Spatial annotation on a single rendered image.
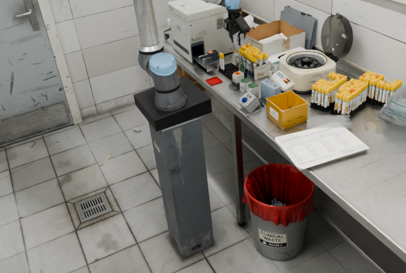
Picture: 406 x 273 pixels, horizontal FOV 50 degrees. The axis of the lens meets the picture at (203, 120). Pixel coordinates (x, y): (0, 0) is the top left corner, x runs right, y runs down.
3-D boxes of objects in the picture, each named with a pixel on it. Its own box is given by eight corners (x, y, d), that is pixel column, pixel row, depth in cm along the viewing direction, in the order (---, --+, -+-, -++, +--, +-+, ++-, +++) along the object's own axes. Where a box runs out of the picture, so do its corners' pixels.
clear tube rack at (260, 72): (234, 66, 245) (234, 54, 241) (249, 61, 248) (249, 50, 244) (254, 80, 229) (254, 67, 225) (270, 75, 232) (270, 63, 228)
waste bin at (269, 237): (234, 232, 258) (229, 174, 234) (285, 208, 270) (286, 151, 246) (270, 279, 229) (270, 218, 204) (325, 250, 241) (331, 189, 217)
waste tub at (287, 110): (265, 117, 199) (265, 98, 193) (290, 109, 203) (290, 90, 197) (281, 131, 188) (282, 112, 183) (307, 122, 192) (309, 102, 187)
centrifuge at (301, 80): (266, 78, 230) (266, 57, 223) (316, 66, 236) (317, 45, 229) (287, 99, 210) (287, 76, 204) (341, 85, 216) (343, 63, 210)
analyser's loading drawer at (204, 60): (191, 58, 254) (190, 51, 251) (201, 55, 256) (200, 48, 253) (207, 72, 238) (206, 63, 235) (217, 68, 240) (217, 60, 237)
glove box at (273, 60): (263, 69, 239) (263, 53, 234) (299, 57, 247) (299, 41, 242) (277, 77, 229) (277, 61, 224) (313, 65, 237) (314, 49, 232)
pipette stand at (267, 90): (258, 100, 211) (257, 82, 206) (269, 95, 214) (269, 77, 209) (272, 109, 204) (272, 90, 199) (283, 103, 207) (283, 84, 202)
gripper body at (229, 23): (237, 26, 224) (235, 3, 217) (246, 31, 217) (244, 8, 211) (223, 30, 221) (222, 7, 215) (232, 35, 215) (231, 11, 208)
